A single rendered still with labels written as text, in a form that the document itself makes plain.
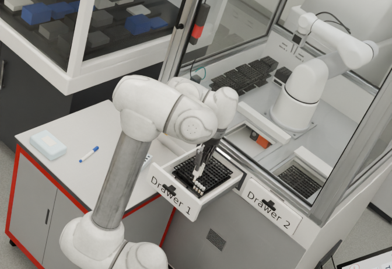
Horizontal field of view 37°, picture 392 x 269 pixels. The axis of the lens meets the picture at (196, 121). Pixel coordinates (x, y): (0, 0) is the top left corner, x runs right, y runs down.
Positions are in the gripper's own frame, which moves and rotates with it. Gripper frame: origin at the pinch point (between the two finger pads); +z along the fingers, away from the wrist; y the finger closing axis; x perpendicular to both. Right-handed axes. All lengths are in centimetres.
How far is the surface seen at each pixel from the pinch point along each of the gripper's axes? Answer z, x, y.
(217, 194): 9.7, -10.1, 6.0
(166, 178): 6.0, 7.3, -10.8
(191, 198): 5.6, -7.2, -10.8
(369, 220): 96, -52, 177
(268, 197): 6.3, -26.3, 21.3
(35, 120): 55, 109, 6
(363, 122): -50, -46, 22
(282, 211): 7.7, -34.7, 21.3
